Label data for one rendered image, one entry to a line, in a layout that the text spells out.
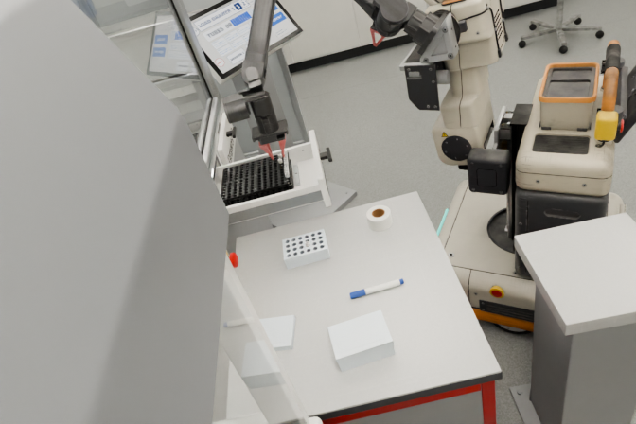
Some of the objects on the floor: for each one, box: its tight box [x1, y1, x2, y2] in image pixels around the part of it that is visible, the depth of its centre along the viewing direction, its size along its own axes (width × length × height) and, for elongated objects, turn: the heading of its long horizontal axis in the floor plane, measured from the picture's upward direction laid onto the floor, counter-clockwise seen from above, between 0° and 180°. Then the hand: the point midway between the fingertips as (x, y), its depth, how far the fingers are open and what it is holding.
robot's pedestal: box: [509, 213, 636, 424], centre depth 131 cm, size 30×30×76 cm
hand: (277, 155), depth 138 cm, fingers open, 3 cm apart
